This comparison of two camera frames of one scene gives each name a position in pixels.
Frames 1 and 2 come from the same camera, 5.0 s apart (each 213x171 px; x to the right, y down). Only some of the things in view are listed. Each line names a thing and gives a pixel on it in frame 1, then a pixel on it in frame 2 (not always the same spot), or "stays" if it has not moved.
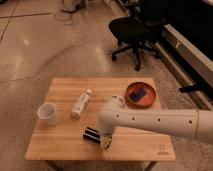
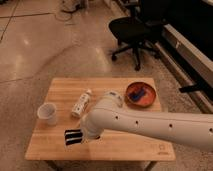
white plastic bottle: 81,104 stays
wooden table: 71,105 stays
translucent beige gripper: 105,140 -> 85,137
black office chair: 136,32 stays
